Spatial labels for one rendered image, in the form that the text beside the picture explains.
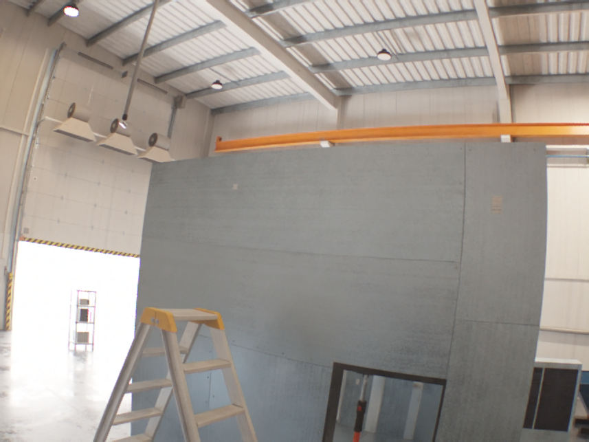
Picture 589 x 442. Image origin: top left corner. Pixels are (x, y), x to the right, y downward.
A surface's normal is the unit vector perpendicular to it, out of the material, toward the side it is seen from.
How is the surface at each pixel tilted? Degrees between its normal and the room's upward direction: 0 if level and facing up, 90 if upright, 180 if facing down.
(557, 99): 90
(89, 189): 90
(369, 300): 90
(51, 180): 90
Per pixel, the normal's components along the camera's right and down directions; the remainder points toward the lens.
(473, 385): -0.54, -0.16
